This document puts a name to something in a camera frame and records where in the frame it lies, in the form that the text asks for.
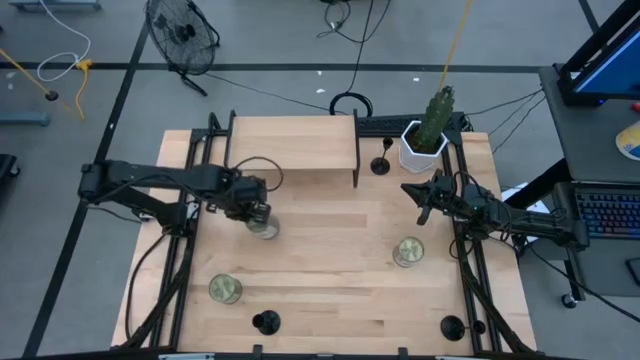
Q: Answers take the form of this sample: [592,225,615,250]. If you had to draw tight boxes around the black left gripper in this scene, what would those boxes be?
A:
[224,174,274,230]

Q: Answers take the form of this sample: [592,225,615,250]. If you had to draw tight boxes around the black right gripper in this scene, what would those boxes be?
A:
[401,172,467,226]

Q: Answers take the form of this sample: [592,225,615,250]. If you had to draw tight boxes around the glass candle jar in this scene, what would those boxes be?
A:
[245,213,281,241]
[208,273,244,306]
[392,236,426,269]

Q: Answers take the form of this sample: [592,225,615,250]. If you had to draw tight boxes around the black candlestick holder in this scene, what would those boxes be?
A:
[251,309,282,337]
[439,314,487,343]
[370,137,395,176]

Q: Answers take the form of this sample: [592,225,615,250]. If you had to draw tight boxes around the white hexagonal plant pot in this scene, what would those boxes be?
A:
[398,119,450,175]

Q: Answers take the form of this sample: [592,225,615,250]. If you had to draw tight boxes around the wooden shelf riser black legs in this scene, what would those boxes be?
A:
[223,109,362,190]

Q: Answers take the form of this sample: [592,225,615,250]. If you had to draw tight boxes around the white paper sheet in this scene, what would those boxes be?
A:
[502,182,546,242]

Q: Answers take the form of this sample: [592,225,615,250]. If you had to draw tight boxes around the grey desk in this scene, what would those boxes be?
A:
[538,64,640,299]

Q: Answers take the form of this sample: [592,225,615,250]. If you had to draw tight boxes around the backlit rainbow keyboard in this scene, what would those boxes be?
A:
[574,188,640,240]

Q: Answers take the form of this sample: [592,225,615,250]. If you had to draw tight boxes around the black floor fan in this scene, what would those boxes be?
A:
[143,0,221,97]

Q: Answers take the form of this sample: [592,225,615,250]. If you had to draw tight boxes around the yellow blue round object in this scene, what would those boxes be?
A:
[615,119,640,161]

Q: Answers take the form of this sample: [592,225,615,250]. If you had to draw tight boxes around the black monitor with stand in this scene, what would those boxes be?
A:
[557,0,640,107]

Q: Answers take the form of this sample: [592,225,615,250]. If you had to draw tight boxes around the coiled black cable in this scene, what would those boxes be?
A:
[328,91,374,117]

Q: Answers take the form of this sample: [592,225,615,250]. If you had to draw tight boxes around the black floor cable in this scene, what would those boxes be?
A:
[317,0,391,94]

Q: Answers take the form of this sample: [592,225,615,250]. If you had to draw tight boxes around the yellow hanging cable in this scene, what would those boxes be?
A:
[438,0,474,91]

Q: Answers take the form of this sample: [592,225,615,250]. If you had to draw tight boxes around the yellow floor cable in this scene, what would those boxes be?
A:
[0,47,95,121]

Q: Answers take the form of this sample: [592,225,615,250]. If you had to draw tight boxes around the white floor cable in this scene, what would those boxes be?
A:
[35,0,92,84]

